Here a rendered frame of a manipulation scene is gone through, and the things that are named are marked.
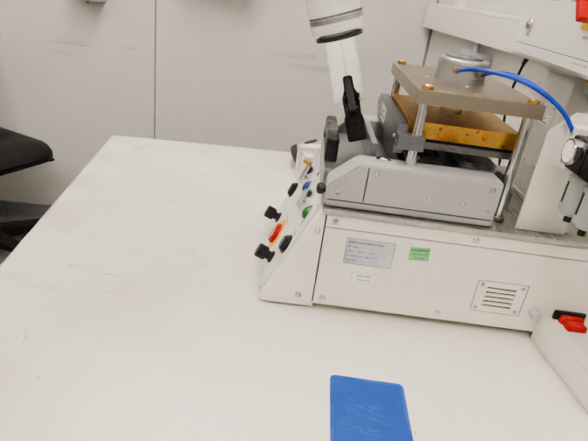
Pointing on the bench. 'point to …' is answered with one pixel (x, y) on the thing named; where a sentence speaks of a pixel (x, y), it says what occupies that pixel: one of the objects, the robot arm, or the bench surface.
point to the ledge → (564, 354)
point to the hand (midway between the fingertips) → (355, 128)
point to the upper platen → (461, 129)
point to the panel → (292, 220)
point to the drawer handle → (331, 138)
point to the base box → (432, 274)
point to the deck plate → (474, 225)
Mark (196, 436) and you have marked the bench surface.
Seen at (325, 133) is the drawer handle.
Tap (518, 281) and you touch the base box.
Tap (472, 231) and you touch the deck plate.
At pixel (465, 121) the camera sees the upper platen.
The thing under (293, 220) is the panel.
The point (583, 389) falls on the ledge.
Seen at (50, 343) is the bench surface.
